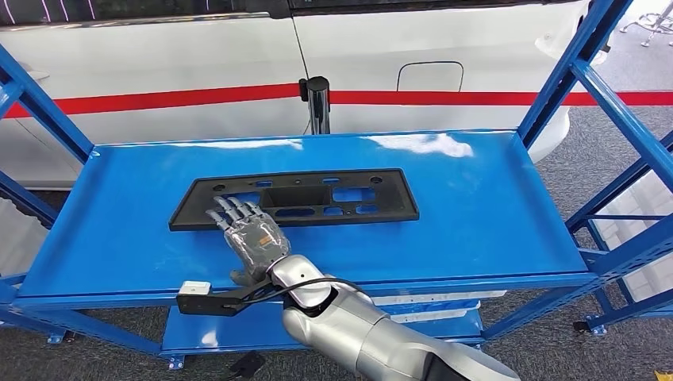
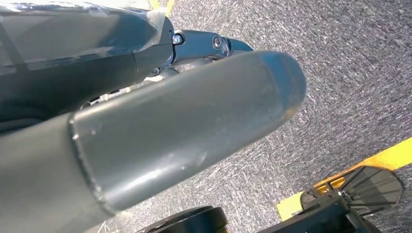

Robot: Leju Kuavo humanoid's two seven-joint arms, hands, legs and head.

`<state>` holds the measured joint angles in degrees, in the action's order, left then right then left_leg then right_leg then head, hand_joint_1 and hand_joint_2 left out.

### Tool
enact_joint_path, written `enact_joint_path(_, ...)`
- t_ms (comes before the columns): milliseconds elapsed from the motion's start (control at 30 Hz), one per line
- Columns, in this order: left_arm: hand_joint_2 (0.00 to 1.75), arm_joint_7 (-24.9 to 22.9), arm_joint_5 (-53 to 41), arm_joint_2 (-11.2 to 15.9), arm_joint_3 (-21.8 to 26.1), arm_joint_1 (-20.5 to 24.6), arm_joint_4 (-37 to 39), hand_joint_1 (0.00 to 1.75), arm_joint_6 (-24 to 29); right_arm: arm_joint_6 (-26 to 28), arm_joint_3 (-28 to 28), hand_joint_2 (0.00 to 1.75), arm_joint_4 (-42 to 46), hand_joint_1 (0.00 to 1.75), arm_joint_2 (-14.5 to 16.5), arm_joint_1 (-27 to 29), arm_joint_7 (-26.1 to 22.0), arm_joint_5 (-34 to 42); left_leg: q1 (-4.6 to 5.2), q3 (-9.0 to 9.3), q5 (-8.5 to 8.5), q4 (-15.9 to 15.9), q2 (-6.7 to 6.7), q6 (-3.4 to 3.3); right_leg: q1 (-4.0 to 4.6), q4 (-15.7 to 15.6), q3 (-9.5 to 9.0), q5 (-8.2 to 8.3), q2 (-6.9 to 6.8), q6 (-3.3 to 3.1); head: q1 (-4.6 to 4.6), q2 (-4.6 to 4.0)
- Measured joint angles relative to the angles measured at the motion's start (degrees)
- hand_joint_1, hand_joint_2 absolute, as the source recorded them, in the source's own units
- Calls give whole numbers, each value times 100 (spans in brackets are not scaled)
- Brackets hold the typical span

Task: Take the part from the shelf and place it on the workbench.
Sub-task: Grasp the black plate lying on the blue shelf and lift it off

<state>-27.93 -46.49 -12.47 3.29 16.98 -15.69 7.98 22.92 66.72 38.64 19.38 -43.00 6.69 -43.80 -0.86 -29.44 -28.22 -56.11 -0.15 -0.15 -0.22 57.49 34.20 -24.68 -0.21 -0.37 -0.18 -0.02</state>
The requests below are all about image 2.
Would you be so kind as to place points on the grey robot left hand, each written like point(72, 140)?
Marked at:
point(177, 128)

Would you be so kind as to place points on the black robot left foot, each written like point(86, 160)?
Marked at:
point(370, 189)

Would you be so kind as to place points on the yellow floor tape square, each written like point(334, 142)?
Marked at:
point(386, 157)

